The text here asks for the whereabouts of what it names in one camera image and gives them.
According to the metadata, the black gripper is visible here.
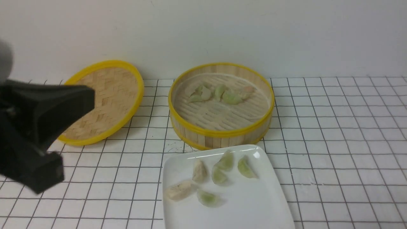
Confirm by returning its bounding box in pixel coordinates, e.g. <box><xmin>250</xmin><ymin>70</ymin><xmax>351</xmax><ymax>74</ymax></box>
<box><xmin>0</xmin><ymin>80</ymin><xmax>95</xmax><ymax>194</ymax></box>

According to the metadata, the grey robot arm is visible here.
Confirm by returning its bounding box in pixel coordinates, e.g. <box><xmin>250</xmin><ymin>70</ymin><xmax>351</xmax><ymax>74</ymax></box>
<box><xmin>0</xmin><ymin>40</ymin><xmax>95</xmax><ymax>194</ymax></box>

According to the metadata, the beige dumpling on plate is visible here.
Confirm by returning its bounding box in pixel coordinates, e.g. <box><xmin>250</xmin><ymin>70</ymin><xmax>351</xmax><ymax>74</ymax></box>
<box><xmin>164</xmin><ymin>181</ymin><xmax>196</xmax><ymax>202</ymax></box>
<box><xmin>192</xmin><ymin>159</ymin><xmax>208</xmax><ymax>184</ymax></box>

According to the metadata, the green dumpling on plate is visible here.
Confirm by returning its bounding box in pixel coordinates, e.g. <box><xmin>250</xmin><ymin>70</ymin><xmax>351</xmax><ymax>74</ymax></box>
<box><xmin>196</xmin><ymin>189</ymin><xmax>224</xmax><ymax>208</ymax></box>
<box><xmin>215</xmin><ymin>150</ymin><xmax>234</xmax><ymax>171</ymax></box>
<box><xmin>212</xmin><ymin>166</ymin><xmax>228</xmax><ymax>185</ymax></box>

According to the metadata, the green dumpling at plate edge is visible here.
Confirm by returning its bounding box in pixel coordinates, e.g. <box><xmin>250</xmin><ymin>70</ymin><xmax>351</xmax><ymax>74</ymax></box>
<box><xmin>237</xmin><ymin>155</ymin><xmax>258</xmax><ymax>179</ymax></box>

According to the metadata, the white square plate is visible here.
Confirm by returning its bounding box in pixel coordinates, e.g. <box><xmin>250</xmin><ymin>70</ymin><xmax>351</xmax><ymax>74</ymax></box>
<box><xmin>162</xmin><ymin>144</ymin><xmax>295</xmax><ymax>229</ymax></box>

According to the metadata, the bamboo steamer lid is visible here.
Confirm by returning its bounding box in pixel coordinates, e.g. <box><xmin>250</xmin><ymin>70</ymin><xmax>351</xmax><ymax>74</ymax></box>
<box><xmin>58</xmin><ymin>60</ymin><xmax>144</xmax><ymax>145</ymax></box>

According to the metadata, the yellow-rimmed bamboo steamer basket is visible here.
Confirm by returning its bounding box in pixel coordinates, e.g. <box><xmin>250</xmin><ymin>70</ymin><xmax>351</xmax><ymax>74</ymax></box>
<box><xmin>168</xmin><ymin>62</ymin><xmax>275</xmax><ymax>150</ymax></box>

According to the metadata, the pale dumpling in steamer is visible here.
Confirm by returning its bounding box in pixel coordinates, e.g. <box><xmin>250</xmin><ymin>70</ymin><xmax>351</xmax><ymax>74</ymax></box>
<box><xmin>236</xmin><ymin>86</ymin><xmax>255</xmax><ymax>101</ymax></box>

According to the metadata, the checkered white tablecloth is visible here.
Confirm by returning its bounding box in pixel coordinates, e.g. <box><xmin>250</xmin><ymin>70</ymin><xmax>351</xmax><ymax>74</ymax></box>
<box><xmin>0</xmin><ymin>76</ymin><xmax>407</xmax><ymax>229</ymax></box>

